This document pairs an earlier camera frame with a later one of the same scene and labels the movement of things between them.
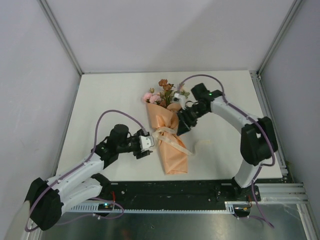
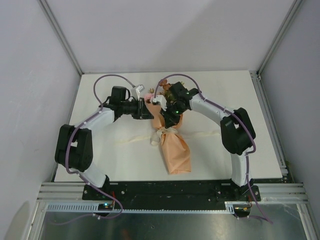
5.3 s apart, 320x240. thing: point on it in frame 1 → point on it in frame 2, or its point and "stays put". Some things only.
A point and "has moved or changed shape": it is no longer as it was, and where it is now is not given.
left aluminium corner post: [60, 36] stays put
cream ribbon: [156, 136] has moved or changed shape
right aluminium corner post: [294, 7] stays put
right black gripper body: [192, 115] → [173, 112]
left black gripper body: [132, 145] → [135, 108]
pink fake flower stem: [152, 97] stays put
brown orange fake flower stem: [165, 95] stays put
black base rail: [201, 191] stays put
